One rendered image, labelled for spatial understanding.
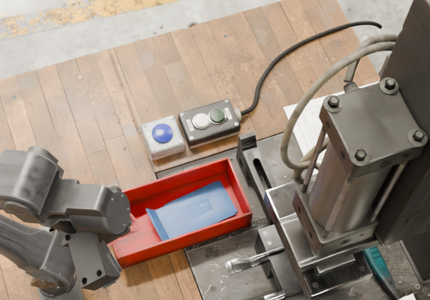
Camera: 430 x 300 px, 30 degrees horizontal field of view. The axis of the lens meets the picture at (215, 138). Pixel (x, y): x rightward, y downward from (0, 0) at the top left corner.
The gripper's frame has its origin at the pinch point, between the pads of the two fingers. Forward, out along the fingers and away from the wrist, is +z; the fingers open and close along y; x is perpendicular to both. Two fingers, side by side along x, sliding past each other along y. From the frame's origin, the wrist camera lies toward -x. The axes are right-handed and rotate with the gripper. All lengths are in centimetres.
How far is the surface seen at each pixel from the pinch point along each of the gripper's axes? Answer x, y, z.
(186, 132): 22.2, 6.2, 23.5
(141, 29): 113, -28, 111
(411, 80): -10, 50, -22
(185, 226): 4.9, 0.0, 22.2
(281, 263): -9.4, 14.5, 22.0
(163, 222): 6.9, -3.0, 20.5
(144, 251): 1.1, -5.2, 13.9
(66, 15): 126, -48, 99
